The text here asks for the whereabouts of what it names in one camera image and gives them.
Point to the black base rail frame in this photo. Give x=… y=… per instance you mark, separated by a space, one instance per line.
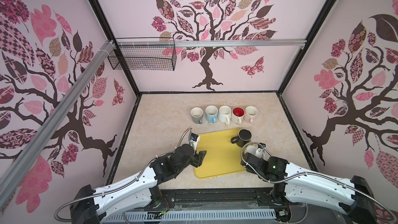
x=246 y=198

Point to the aluminium rail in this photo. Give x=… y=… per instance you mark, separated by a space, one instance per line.
x=19 y=168
x=215 y=43

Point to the pale pink mug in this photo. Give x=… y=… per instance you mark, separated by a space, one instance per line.
x=250 y=113

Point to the black mug white base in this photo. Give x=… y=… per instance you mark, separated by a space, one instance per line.
x=251 y=149

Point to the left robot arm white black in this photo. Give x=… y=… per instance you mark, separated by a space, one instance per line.
x=97 y=205

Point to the white mug red interior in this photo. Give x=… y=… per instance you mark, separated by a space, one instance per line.
x=238 y=115

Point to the white ribbed-base mug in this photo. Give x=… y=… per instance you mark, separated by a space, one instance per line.
x=224 y=114

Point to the left aluminium rail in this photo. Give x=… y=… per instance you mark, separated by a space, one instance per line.
x=19 y=168

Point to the back aluminium rail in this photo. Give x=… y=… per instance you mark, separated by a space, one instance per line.
x=215 y=43

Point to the black wire basket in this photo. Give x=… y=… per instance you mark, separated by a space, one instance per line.
x=144 y=53

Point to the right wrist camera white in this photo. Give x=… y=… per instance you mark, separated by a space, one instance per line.
x=261 y=151

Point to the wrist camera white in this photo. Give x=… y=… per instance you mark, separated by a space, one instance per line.
x=193 y=140
x=261 y=151

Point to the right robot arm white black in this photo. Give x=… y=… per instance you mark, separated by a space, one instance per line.
x=294 y=184

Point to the yellow plastic tray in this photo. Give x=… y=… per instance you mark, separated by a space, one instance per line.
x=222 y=156

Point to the all black mug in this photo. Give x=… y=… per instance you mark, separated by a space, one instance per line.
x=244 y=136

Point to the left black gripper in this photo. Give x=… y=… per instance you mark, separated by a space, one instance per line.
x=198 y=158

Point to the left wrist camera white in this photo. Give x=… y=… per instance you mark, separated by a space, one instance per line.
x=193 y=140

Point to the white slotted cable duct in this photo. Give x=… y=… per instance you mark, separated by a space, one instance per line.
x=195 y=216

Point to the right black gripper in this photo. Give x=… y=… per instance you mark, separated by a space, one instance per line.
x=249 y=159

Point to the light blue mug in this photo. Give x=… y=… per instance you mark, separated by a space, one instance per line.
x=211 y=114

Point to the grey mug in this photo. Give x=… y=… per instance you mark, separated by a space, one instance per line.
x=197 y=115

